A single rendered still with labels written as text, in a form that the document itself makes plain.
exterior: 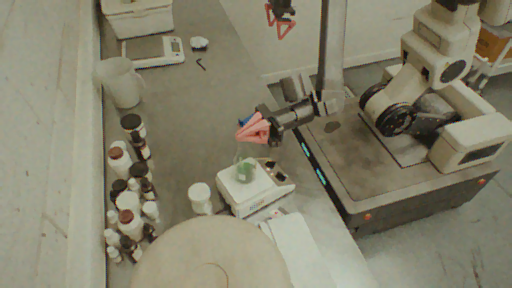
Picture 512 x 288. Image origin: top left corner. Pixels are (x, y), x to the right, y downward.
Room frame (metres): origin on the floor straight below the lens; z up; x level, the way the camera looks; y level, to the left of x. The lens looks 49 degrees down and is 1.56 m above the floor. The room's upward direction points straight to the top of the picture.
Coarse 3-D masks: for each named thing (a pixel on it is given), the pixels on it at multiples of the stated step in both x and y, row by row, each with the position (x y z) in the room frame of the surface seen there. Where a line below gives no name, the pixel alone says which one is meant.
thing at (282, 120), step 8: (264, 104) 0.59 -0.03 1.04; (272, 112) 0.57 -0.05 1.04; (280, 112) 0.57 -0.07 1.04; (288, 112) 0.57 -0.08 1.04; (272, 120) 0.54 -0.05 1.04; (280, 120) 0.55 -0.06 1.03; (288, 120) 0.55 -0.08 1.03; (272, 128) 0.54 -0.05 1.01; (280, 128) 0.51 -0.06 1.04; (288, 128) 0.54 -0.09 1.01; (280, 136) 0.51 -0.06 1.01; (280, 144) 0.51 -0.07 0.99
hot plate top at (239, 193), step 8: (232, 168) 0.55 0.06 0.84; (224, 176) 0.52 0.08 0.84; (232, 176) 0.52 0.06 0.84; (264, 176) 0.52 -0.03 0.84; (224, 184) 0.50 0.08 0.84; (232, 184) 0.49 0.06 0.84; (240, 184) 0.49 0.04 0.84; (248, 184) 0.49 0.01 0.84; (256, 184) 0.49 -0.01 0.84; (264, 184) 0.49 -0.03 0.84; (272, 184) 0.50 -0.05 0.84; (232, 192) 0.47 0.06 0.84; (240, 192) 0.47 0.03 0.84; (248, 192) 0.47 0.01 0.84; (256, 192) 0.47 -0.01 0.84; (240, 200) 0.44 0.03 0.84
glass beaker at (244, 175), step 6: (246, 150) 0.55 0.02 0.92; (234, 156) 0.53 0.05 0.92; (246, 156) 0.55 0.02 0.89; (252, 156) 0.54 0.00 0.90; (234, 162) 0.51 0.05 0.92; (252, 162) 0.54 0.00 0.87; (234, 168) 0.51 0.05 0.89; (240, 168) 0.49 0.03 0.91; (246, 168) 0.49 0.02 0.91; (252, 168) 0.50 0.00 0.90; (240, 174) 0.50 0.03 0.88; (246, 174) 0.49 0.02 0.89; (252, 174) 0.50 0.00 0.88; (240, 180) 0.50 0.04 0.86; (246, 180) 0.49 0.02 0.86; (252, 180) 0.50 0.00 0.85
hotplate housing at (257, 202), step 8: (216, 176) 0.54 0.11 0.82; (216, 184) 0.53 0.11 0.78; (224, 192) 0.49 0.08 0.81; (264, 192) 0.48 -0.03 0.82; (272, 192) 0.49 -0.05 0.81; (280, 192) 0.50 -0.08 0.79; (288, 192) 0.52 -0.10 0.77; (232, 200) 0.46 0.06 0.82; (248, 200) 0.46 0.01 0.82; (256, 200) 0.46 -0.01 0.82; (264, 200) 0.47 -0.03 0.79; (272, 200) 0.49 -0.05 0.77; (224, 208) 0.45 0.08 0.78; (232, 208) 0.45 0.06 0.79; (240, 208) 0.43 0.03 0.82; (248, 208) 0.44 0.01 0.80; (256, 208) 0.46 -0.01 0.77; (240, 216) 0.43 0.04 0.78
